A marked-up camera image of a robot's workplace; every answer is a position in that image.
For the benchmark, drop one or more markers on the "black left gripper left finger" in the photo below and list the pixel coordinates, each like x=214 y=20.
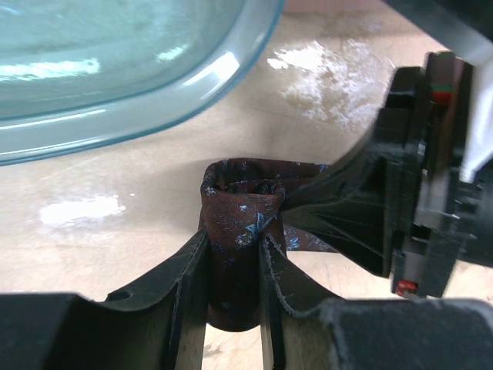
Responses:
x=157 y=321

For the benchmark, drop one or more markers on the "teal plastic container lid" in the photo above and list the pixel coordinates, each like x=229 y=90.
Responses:
x=77 y=75

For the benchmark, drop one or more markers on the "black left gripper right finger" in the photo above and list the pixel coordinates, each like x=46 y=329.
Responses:
x=305 y=326

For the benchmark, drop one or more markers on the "brown floral necktie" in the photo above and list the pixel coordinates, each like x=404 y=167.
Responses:
x=241 y=201

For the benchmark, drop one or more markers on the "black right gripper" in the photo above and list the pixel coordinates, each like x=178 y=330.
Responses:
x=420 y=132

